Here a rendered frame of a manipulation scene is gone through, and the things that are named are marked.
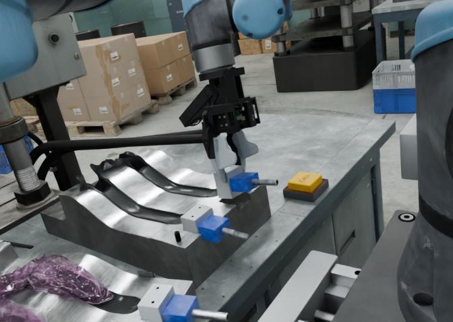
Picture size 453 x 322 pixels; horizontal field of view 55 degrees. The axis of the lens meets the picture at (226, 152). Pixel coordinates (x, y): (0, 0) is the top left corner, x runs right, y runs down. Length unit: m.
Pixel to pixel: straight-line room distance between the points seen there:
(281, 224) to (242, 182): 0.16
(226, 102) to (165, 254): 0.30
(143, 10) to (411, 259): 9.14
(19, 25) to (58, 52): 1.41
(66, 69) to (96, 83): 3.10
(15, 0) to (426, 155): 0.25
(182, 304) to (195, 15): 0.48
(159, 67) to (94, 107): 0.99
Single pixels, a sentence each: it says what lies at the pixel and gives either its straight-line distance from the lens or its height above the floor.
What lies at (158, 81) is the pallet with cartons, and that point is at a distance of 5.42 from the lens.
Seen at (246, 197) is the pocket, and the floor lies 0.88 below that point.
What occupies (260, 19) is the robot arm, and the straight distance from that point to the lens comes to 0.65.
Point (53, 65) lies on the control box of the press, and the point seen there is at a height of 1.14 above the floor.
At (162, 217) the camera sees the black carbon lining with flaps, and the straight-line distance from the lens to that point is 0.91.
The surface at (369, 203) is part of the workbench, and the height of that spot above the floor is 0.55.
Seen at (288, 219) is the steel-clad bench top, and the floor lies 0.80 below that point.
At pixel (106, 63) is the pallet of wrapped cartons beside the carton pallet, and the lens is 4.62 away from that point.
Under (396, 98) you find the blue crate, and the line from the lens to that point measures 3.87.
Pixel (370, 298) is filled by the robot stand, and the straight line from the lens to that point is 0.40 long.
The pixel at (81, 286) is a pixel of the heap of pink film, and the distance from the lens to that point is 0.77.
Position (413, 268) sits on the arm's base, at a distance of 0.36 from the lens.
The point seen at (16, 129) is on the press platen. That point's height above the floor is 1.02.
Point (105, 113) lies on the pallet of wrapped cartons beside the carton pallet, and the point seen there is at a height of 0.23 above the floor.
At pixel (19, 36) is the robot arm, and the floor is 1.30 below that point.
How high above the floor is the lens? 1.30
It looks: 21 degrees down
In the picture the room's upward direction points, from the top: 11 degrees counter-clockwise
